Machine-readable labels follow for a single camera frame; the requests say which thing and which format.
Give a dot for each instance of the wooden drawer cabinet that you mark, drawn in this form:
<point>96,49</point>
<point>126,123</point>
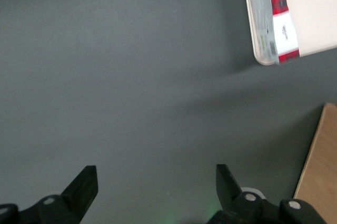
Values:
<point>321,168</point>

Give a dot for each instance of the beige plastic tray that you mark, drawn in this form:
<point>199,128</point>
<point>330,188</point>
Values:
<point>316,10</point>

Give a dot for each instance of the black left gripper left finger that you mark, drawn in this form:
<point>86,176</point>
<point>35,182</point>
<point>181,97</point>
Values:
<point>76,197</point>

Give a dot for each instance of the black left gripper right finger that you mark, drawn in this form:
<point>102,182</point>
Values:
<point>231,197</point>

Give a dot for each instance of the red cookie box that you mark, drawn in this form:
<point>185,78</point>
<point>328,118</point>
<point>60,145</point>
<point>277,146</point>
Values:
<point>279,2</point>

